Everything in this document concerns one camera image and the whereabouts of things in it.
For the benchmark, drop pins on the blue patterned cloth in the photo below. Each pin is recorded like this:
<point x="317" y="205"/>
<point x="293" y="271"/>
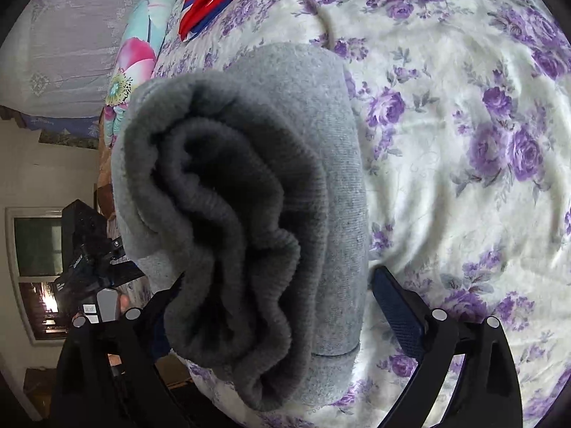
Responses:
<point x="67" y="125"/>

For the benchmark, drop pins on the purple floral bed sheet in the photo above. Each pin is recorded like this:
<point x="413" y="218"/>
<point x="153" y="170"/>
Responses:
<point x="446" y="232"/>

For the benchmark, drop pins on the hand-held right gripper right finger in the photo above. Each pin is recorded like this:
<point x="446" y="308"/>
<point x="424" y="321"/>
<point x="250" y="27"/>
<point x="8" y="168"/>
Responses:
<point x="399" y="312"/>

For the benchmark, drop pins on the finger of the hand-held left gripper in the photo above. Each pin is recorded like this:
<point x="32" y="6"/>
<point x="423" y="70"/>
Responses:
<point x="125" y="269"/>

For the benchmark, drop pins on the white framed window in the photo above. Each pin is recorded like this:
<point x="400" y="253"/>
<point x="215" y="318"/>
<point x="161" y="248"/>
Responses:
<point x="35" y="249"/>

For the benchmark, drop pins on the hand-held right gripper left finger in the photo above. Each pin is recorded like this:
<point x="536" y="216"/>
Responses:
<point x="147" y="321"/>

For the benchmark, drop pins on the grey sweatpants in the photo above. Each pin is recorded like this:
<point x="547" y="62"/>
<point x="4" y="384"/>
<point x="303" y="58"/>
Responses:
<point x="267" y="187"/>

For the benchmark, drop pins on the floral folded blanket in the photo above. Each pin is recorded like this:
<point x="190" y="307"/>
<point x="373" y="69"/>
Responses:
<point x="134" y="58"/>

